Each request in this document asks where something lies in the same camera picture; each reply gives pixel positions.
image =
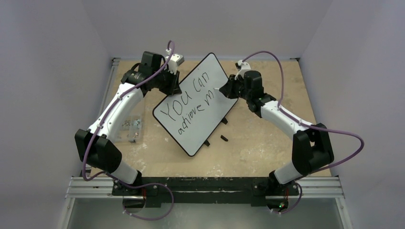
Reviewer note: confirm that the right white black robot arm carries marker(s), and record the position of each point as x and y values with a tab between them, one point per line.
311	146

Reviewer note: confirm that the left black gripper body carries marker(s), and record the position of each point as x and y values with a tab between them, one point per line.
165	81

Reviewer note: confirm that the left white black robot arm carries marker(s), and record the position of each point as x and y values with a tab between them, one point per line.
95	145

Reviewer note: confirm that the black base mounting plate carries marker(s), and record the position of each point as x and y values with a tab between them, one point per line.
255	191

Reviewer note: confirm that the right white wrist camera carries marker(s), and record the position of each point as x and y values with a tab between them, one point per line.
242	68

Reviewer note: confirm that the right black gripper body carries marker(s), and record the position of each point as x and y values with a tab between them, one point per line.
230	88

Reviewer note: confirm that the clear plastic screw box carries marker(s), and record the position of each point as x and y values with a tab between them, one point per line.
131	130

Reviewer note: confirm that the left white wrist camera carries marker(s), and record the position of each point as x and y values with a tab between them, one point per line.
174	62

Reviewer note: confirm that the black marker cap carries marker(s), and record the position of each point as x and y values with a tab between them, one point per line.
224	138

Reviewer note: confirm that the white whiteboard black frame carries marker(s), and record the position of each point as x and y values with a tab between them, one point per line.
192	116

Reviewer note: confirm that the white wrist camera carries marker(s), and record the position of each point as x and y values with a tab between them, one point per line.
242	68
174	62

